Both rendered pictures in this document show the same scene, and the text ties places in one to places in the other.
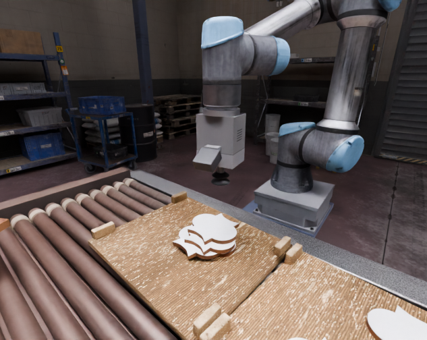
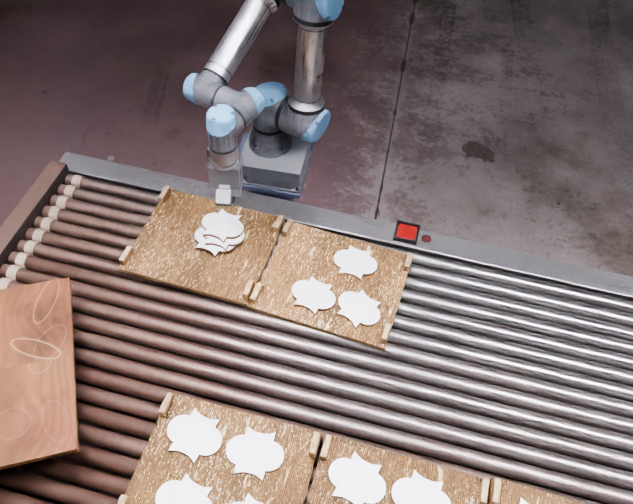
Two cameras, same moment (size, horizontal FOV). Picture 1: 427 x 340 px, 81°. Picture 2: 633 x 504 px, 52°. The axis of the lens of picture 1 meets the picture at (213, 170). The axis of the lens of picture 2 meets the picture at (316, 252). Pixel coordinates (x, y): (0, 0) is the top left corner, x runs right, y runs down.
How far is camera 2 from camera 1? 1.41 m
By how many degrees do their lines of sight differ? 38
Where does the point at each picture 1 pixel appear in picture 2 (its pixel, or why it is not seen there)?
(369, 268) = (339, 219)
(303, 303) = (299, 261)
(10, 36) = not seen: outside the picture
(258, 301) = (272, 269)
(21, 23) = not seen: outside the picture
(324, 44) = not seen: outside the picture
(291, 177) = (271, 143)
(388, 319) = (344, 255)
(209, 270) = (233, 259)
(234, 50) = (233, 133)
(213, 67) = (221, 146)
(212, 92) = (221, 158)
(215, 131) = (225, 177)
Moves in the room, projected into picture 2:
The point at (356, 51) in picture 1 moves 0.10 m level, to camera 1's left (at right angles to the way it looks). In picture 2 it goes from (313, 50) to (281, 58)
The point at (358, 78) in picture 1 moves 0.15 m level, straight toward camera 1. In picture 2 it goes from (317, 69) to (315, 101)
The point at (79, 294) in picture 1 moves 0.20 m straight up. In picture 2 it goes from (152, 305) to (140, 263)
